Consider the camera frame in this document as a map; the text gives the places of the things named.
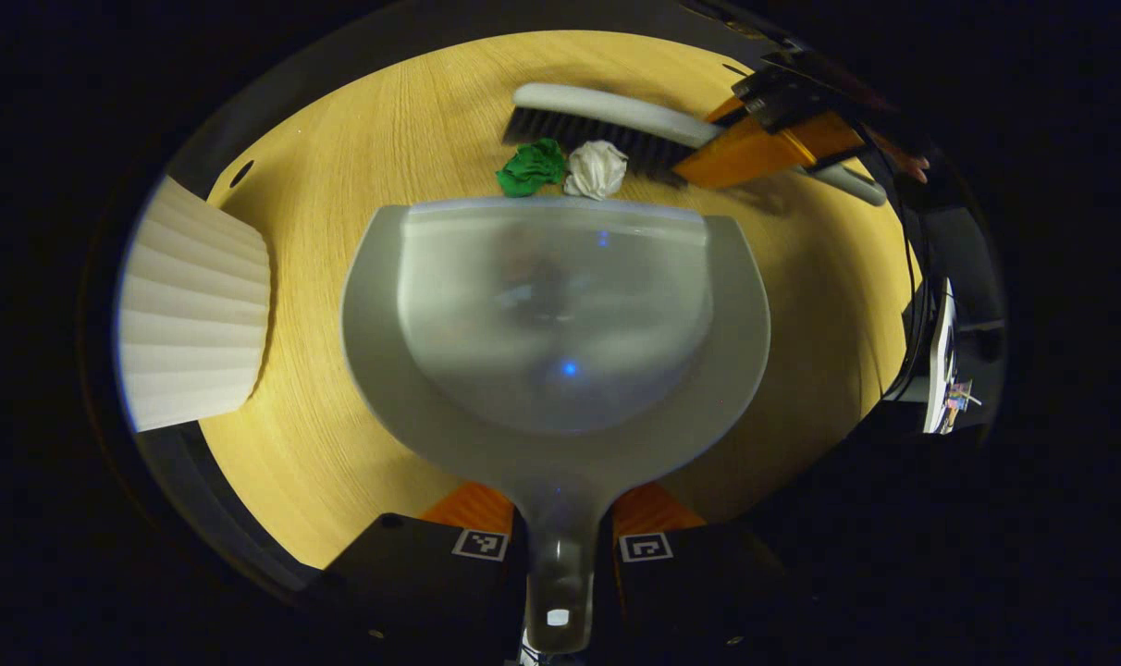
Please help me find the white paper ball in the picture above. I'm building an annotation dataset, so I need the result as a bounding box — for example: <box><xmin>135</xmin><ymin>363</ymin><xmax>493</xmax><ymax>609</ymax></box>
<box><xmin>563</xmin><ymin>140</ymin><xmax>629</xmax><ymax>202</ymax></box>

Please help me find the small white broom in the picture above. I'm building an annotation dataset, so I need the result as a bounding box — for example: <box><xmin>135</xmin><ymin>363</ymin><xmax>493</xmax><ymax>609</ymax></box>
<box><xmin>502</xmin><ymin>82</ymin><xmax>888</xmax><ymax>207</ymax></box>

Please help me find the white ribbed garbage bin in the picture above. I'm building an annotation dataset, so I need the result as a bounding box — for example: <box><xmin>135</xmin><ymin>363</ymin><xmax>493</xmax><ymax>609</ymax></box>
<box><xmin>117</xmin><ymin>176</ymin><xmax>272</xmax><ymax>434</ymax></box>

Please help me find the white flat object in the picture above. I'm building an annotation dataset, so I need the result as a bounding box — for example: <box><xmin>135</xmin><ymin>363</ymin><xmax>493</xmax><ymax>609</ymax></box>
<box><xmin>924</xmin><ymin>277</ymin><xmax>982</xmax><ymax>436</ymax></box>

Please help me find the grey dustpan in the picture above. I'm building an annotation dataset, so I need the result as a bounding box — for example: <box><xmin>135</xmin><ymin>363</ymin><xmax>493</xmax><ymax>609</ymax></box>
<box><xmin>341</xmin><ymin>196</ymin><xmax>772</xmax><ymax>655</ymax></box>

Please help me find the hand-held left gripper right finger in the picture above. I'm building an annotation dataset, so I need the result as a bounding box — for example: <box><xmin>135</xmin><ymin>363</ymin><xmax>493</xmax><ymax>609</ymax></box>
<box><xmin>597</xmin><ymin>482</ymin><xmax>793</xmax><ymax>666</ymax></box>

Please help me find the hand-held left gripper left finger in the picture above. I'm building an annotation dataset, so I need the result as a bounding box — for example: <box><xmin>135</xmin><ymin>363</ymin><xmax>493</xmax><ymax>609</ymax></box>
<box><xmin>325</xmin><ymin>481</ymin><xmax>529</xmax><ymax>666</ymax></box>

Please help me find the wooden desktop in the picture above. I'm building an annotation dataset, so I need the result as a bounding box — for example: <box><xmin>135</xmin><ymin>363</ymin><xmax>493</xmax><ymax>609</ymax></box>
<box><xmin>195</xmin><ymin>30</ymin><xmax>922</xmax><ymax>570</ymax></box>

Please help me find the green paper ball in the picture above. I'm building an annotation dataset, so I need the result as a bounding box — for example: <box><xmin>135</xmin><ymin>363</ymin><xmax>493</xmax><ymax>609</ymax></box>
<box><xmin>497</xmin><ymin>138</ymin><xmax>569</xmax><ymax>198</ymax></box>

